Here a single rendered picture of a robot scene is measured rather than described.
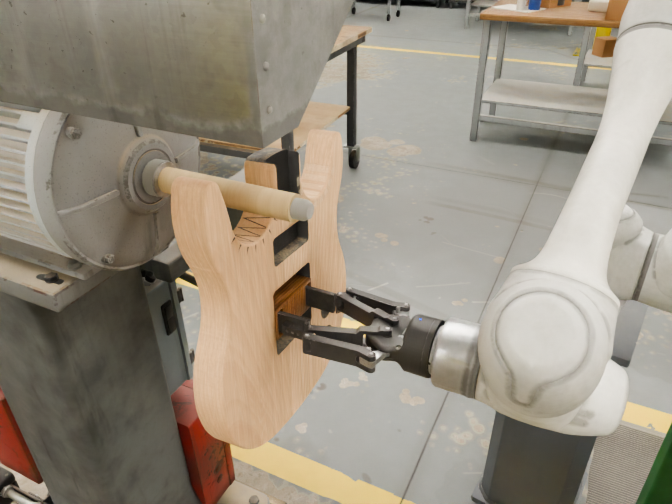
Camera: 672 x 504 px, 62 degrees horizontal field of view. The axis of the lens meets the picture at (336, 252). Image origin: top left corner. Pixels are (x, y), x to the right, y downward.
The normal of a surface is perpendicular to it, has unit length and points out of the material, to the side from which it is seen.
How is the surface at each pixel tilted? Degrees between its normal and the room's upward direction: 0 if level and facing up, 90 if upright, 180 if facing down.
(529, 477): 90
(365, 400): 0
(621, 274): 87
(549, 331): 48
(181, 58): 90
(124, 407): 90
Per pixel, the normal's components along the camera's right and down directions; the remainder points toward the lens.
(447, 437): -0.01, -0.85
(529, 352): -0.29, -0.25
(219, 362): -0.40, 0.00
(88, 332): 0.90, 0.22
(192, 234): -0.43, 0.48
